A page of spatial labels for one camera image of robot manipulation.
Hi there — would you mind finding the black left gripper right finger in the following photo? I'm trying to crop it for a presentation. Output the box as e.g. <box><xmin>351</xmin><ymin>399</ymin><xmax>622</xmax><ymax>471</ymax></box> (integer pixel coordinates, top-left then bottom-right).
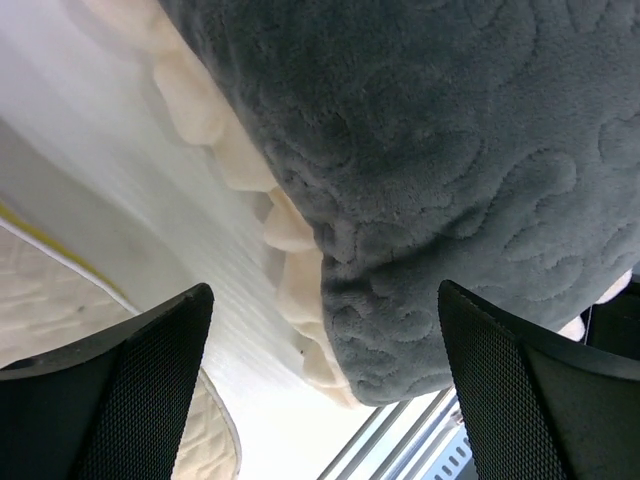
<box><xmin>438</xmin><ymin>281</ymin><xmax>639</xmax><ymax>479</ymax></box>

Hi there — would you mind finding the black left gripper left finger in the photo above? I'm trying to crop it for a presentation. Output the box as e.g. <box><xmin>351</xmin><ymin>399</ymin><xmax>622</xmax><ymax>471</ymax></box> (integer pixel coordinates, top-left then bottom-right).
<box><xmin>1</xmin><ymin>284</ymin><xmax>214</xmax><ymax>479</ymax></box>

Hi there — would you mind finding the white pillow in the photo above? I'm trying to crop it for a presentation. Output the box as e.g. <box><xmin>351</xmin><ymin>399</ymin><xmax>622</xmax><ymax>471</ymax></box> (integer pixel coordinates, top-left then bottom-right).
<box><xmin>1</xmin><ymin>1</ymin><xmax>365</xmax><ymax>479</ymax></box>

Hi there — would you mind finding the grey plush ruffled pillowcase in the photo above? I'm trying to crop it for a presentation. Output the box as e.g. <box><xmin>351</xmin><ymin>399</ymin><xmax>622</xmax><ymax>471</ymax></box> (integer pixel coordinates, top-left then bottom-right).
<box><xmin>149</xmin><ymin>0</ymin><xmax>640</xmax><ymax>410</ymax></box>

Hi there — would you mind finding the cream foam contour pillow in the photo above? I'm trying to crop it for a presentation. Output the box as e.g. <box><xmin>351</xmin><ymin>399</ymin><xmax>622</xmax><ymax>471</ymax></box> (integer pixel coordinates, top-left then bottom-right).
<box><xmin>1</xmin><ymin>209</ymin><xmax>241</xmax><ymax>479</ymax></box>

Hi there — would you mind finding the slotted cable duct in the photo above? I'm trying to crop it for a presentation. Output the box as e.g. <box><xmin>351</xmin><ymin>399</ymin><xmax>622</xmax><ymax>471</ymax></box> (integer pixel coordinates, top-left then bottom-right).
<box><xmin>423</xmin><ymin>427</ymin><xmax>479</xmax><ymax>480</ymax></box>

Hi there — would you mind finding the aluminium front rail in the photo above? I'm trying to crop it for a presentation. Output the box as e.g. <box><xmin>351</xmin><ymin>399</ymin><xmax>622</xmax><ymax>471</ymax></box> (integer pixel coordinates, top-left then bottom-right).
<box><xmin>319</xmin><ymin>387</ymin><xmax>463</xmax><ymax>479</ymax></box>

